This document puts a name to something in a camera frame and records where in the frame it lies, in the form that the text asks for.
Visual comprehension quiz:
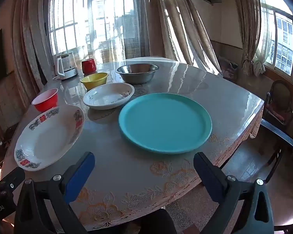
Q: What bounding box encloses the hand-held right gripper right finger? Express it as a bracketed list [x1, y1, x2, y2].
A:
[193, 152, 275, 234]

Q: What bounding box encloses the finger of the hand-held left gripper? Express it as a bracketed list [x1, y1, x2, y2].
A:
[0, 168, 25, 197]

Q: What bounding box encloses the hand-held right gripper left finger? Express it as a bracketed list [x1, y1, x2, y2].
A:
[13, 152, 96, 234]

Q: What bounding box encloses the large white printed plate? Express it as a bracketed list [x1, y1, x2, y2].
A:
[14, 105, 85, 171]

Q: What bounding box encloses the teal plate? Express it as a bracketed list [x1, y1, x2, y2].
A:
[118, 93, 213, 154]

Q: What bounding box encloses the red plastic bowl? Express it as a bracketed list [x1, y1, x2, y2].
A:
[31, 88, 59, 113]

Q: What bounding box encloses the small white floral plate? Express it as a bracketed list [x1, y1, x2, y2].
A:
[83, 83, 135, 110]

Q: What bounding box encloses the yellow bowl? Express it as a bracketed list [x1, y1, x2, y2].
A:
[80, 72, 109, 90]

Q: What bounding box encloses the steel bowl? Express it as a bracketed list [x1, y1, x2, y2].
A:
[115, 64, 160, 84]

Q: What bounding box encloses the wooden cabinet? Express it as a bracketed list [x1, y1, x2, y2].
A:
[0, 72, 23, 133]

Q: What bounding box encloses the person's leg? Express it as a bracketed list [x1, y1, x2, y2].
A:
[126, 208, 177, 234]

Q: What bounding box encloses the dark wooden chair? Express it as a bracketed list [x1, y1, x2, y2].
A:
[259, 119, 293, 184]

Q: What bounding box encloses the round-backed wooden chair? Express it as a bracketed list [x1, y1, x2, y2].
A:
[262, 79, 293, 127]

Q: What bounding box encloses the red mug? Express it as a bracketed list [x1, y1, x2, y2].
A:
[81, 58, 97, 74]

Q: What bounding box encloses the beige curtain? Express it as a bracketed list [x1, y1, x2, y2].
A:
[12, 0, 54, 98]
[231, 0, 266, 76]
[142, 0, 222, 76]

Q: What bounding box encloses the large barred window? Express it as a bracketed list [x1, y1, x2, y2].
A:
[44, 0, 147, 57]

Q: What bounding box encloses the side window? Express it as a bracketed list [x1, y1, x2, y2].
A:
[257, 0, 293, 86]

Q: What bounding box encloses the glass kettle with white handle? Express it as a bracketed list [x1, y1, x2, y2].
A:
[55, 52, 79, 80]

